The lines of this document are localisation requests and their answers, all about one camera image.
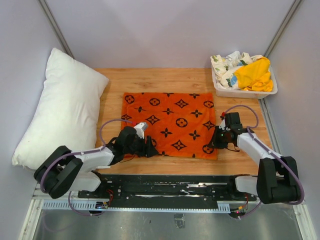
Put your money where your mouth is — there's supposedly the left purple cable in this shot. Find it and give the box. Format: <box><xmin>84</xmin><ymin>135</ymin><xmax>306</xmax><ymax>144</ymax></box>
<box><xmin>39</xmin><ymin>118</ymin><xmax>136</xmax><ymax>217</ymax></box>

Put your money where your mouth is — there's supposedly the white plastic bin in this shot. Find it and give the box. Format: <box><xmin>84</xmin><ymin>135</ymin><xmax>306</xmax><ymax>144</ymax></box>
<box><xmin>211</xmin><ymin>65</ymin><xmax>278</xmax><ymax>100</ymax></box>

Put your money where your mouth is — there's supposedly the white patterned cloth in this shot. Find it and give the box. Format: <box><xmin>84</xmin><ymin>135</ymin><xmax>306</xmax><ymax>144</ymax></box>
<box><xmin>210</xmin><ymin>51</ymin><xmax>263</xmax><ymax>90</ymax></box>

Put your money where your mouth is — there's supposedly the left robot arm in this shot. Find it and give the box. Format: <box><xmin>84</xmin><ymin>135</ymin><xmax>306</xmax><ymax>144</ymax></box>
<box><xmin>33</xmin><ymin>122</ymin><xmax>158</xmax><ymax>199</ymax></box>

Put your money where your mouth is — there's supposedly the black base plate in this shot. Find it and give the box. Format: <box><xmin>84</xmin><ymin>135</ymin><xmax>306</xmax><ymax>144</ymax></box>
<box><xmin>77</xmin><ymin>174</ymin><xmax>257</xmax><ymax>208</ymax></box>

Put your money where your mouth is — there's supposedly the orange monogram pillowcase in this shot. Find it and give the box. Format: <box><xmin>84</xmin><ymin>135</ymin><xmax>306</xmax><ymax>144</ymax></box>
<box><xmin>121</xmin><ymin>92</ymin><xmax>218</xmax><ymax>161</ymax></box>

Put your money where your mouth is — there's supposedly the yellow cloth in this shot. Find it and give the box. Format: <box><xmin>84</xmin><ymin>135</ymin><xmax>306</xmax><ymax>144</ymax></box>
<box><xmin>234</xmin><ymin>57</ymin><xmax>274</xmax><ymax>92</ymax></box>

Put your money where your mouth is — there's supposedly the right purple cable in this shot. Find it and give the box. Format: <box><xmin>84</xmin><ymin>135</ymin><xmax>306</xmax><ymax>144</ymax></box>
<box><xmin>222</xmin><ymin>104</ymin><xmax>306</xmax><ymax>220</ymax></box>

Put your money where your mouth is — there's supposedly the left aluminium frame post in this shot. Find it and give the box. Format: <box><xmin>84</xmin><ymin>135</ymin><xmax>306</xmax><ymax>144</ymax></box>
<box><xmin>37</xmin><ymin>0</ymin><xmax>74</xmax><ymax>58</ymax></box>

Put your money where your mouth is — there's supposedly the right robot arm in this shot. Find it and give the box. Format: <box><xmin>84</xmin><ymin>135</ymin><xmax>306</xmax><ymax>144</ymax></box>
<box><xmin>208</xmin><ymin>112</ymin><xmax>304</xmax><ymax>205</ymax></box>

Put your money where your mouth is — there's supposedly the white slotted cable duct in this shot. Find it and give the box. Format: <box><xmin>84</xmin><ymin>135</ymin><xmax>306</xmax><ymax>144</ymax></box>
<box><xmin>42</xmin><ymin>200</ymin><xmax>231</xmax><ymax>214</ymax></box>

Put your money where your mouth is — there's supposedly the white pillow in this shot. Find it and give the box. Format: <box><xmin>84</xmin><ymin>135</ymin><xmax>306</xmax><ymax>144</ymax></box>
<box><xmin>11</xmin><ymin>48</ymin><xmax>109</xmax><ymax>170</ymax></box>

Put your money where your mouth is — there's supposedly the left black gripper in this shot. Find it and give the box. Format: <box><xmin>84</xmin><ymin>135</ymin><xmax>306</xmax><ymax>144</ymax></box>
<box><xmin>124</xmin><ymin>133</ymin><xmax>159</xmax><ymax>158</ymax></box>

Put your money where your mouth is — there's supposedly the aluminium frame post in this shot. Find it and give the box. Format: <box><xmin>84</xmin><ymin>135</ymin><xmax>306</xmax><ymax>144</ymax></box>
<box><xmin>264</xmin><ymin>0</ymin><xmax>304</xmax><ymax>58</ymax></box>
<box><xmin>37</xmin><ymin>0</ymin><xmax>74</xmax><ymax>58</ymax></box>

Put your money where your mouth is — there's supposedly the right aluminium frame post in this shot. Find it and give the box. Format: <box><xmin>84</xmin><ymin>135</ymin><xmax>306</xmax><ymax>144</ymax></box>
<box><xmin>264</xmin><ymin>0</ymin><xmax>304</xmax><ymax>58</ymax></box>

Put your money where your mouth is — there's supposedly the purple cable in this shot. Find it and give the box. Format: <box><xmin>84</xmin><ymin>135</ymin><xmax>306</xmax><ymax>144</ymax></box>
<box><xmin>39</xmin><ymin>118</ymin><xmax>136</xmax><ymax>217</ymax></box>
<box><xmin>222</xmin><ymin>104</ymin><xmax>306</xmax><ymax>220</ymax></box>

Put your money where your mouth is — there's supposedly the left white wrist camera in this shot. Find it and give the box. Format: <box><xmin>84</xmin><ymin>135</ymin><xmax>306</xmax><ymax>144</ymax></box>
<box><xmin>133</xmin><ymin>122</ymin><xmax>148</xmax><ymax>139</ymax></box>

